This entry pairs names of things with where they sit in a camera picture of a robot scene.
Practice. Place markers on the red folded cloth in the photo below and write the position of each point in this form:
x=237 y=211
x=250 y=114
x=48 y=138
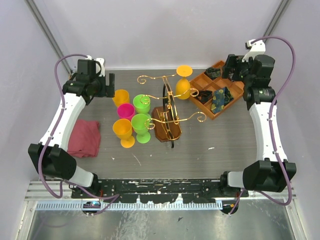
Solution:
x=85 y=139

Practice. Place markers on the black mounting base plate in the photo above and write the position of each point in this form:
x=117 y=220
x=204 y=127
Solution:
x=160 y=191

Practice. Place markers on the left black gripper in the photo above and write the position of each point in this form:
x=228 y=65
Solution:
x=108 y=91

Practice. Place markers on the pink wine glass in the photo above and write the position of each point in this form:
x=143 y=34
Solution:
x=126 y=111

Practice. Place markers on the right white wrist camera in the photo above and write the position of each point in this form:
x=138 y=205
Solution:
x=256 y=48

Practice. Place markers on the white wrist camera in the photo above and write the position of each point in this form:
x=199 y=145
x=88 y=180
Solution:
x=100 y=65
x=256 y=48

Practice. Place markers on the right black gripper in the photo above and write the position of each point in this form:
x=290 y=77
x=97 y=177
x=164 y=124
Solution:
x=233 y=62

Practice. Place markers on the wooden compartment tray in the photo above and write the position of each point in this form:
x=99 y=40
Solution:
x=202 y=82

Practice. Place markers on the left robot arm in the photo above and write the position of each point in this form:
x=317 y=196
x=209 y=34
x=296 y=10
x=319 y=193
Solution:
x=50 y=157

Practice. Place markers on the green wine glass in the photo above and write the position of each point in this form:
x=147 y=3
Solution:
x=142 y=132
x=142 y=104

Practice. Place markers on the green wine glass front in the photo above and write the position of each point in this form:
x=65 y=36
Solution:
x=142 y=132

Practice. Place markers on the green wine glass back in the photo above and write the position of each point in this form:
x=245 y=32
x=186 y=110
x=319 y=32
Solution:
x=142 y=104

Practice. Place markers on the gold wire glass rack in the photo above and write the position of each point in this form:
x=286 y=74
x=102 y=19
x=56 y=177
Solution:
x=168 y=117

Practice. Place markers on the orange wine glass front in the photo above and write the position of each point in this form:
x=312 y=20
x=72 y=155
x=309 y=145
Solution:
x=122 y=128

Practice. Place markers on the orange wine glass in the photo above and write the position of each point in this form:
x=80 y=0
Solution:
x=122 y=128
x=183 y=86
x=121 y=96

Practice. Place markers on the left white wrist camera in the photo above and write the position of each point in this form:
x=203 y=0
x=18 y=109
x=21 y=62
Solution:
x=100 y=65

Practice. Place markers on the black pouch in tray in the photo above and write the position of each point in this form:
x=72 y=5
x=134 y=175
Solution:
x=213 y=72

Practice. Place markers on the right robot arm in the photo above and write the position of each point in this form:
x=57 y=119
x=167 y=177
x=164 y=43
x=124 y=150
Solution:
x=271 y=172

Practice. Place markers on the blue floral pouch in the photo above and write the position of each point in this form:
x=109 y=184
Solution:
x=220 y=99

